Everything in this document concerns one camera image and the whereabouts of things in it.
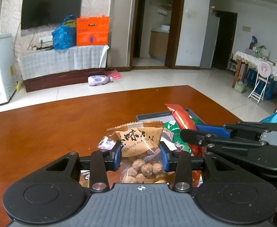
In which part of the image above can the white chest freezer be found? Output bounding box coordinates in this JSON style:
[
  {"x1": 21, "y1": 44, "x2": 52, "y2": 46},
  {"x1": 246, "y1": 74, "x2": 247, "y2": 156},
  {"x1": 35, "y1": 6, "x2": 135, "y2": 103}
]
[{"x1": 0, "y1": 34, "x2": 17, "y2": 105}]

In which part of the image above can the white folding chair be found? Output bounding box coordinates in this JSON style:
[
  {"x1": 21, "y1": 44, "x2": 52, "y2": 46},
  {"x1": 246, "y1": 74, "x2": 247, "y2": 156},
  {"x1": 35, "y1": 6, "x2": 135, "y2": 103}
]
[{"x1": 248, "y1": 61, "x2": 272, "y2": 103}]

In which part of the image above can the green basket on floor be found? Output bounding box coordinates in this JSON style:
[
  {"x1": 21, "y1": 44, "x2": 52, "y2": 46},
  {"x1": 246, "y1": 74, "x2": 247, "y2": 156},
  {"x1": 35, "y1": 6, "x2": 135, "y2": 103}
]
[{"x1": 234, "y1": 80, "x2": 247, "y2": 93}]

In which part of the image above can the white lace tv cabinet cloth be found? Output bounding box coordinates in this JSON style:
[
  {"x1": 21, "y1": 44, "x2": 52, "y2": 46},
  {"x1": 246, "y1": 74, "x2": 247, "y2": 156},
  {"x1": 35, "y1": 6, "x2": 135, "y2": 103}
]
[{"x1": 18, "y1": 45, "x2": 109, "y2": 80}]

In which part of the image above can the dining table with lace cloth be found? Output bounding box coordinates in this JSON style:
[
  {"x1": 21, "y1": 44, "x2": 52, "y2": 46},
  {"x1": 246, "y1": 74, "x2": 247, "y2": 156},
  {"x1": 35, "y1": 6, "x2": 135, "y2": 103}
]
[{"x1": 233, "y1": 51, "x2": 277, "y2": 82}]

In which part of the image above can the grey shallow box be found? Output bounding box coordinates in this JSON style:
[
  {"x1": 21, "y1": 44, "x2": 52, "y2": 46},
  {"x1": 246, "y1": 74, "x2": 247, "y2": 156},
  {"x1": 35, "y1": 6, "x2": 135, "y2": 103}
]
[{"x1": 135, "y1": 107, "x2": 207, "y2": 185}]

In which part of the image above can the orange-red snack packet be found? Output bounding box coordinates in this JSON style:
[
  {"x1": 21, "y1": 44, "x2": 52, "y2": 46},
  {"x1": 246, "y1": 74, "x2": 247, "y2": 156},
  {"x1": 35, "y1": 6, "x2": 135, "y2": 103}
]
[{"x1": 166, "y1": 104, "x2": 203, "y2": 157}]

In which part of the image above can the kitchen counter cabinet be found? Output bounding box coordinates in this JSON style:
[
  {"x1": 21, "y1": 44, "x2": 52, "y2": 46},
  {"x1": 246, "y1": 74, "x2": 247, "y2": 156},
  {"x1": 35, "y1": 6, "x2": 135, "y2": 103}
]
[{"x1": 149, "y1": 31, "x2": 169, "y2": 61}]

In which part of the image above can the black wall television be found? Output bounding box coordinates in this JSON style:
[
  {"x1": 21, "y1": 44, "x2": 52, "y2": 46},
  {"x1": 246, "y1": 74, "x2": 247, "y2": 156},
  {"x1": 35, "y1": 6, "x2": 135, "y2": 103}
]
[{"x1": 21, "y1": 0, "x2": 82, "y2": 30}]

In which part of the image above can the green snack bag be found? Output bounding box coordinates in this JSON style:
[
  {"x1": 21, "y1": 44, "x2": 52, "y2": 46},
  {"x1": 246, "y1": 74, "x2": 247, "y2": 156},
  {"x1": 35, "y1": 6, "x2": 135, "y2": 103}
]
[{"x1": 162, "y1": 120, "x2": 193, "y2": 156}]

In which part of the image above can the blue plastic bag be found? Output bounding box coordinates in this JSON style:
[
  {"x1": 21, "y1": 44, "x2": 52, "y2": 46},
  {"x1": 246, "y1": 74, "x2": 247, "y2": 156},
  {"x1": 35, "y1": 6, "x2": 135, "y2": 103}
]
[{"x1": 51, "y1": 15, "x2": 77, "y2": 50}]

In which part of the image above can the clear wrapped candy packet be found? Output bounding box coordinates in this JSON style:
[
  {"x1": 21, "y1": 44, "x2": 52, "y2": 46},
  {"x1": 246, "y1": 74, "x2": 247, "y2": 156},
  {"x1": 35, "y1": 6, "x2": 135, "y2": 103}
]
[{"x1": 97, "y1": 136, "x2": 116, "y2": 150}]

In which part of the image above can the dark wooden tv cabinet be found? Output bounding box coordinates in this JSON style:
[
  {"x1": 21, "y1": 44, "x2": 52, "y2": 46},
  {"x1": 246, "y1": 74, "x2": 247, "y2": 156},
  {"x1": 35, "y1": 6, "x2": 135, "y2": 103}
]
[{"x1": 23, "y1": 68, "x2": 104, "y2": 92}]

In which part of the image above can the brown nut snack bag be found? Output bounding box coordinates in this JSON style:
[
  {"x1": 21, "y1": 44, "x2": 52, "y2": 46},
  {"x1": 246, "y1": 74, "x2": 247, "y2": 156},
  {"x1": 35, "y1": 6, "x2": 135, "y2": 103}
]
[{"x1": 107, "y1": 121, "x2": 167, "y2": 183}]

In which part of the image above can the orange gift box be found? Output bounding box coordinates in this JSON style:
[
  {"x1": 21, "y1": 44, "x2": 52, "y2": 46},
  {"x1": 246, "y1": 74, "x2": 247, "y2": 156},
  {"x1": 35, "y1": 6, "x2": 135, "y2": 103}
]
[{"x1": 76, "y1": 15, "x2": 109, "y2": 46}]

